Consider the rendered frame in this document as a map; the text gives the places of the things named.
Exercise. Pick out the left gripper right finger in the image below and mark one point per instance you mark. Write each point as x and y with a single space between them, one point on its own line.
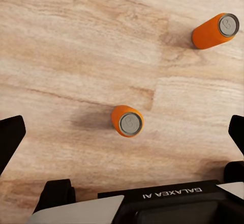
236 131

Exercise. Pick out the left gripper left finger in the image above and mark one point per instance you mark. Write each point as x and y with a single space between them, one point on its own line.
12 131

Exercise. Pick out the can of soda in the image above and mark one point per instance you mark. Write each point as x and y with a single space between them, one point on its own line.
218 30
127 121

